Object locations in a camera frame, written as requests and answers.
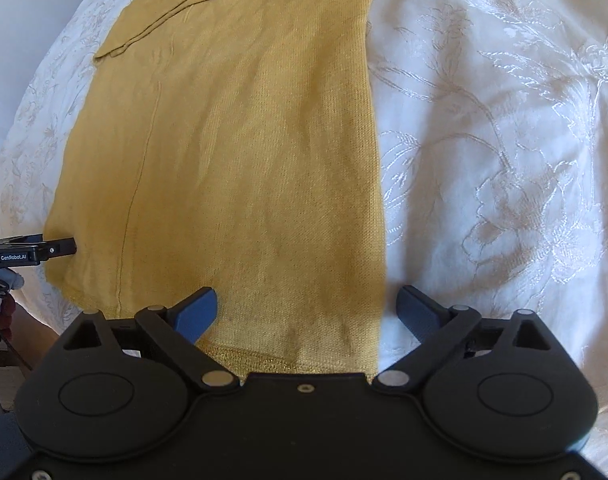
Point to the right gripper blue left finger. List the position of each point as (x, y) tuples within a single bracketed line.
[(192, 316)]

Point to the white embroidered bedspread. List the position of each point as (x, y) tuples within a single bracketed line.
[(492, 117)]

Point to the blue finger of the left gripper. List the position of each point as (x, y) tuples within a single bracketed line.
[(33, 249)]

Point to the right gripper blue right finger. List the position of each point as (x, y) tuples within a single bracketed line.
[(420, 314)]

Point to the mustard yellow knit sweater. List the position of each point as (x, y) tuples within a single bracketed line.
[(231, 144)]

